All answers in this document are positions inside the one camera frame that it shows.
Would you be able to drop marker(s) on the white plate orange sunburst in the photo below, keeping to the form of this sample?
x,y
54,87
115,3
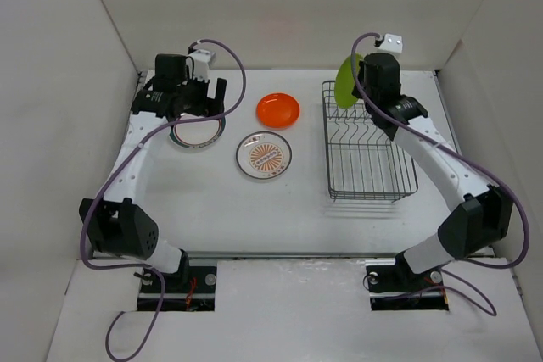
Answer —
x,y
263,155

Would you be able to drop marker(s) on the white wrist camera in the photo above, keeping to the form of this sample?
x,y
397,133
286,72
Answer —
x,y
390,43
201,61

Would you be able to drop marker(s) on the black wire dish rack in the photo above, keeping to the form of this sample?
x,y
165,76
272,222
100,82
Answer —
x,y
362,163

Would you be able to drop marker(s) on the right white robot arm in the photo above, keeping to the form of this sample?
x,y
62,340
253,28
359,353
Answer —
x,y
480,212

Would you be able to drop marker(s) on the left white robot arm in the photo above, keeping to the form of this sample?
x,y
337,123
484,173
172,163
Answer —
x,y
115,222

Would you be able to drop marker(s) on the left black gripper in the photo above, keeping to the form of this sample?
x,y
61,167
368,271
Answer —
x,y
205,103

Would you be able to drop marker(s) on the white plate teal rim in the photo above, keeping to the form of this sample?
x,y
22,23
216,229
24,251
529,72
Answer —
x,y
197,135

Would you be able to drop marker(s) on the lime green plate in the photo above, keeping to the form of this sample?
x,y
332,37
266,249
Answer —
x,y
346,93

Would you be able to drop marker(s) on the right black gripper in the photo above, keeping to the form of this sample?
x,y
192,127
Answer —
x,y
361,69

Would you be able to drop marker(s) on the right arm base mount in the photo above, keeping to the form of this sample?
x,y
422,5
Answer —
x,y
392,290

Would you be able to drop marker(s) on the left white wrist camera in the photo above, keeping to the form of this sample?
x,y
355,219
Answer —
x,y
201,61

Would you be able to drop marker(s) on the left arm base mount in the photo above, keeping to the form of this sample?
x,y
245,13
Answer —
x,y
191,289

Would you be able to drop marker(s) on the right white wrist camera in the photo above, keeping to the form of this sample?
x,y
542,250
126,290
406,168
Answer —
x,y
390,43

